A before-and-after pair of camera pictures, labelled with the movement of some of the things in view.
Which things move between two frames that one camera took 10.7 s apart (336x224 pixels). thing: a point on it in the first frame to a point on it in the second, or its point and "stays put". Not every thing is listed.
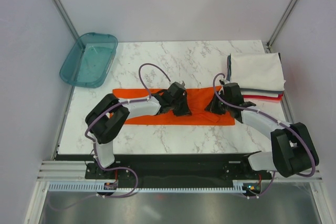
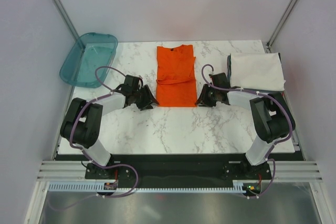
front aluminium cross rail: x=68 y=170 stays put
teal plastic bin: x=87 y=63 stays put
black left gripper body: x=179 y=107 to x=136 y=93
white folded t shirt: x=257 y=71 stays put
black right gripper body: x=218 y=106 to x=214 y=91
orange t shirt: x=197 y=99 to x=176 y=85
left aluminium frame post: x=60 y=6 stays put
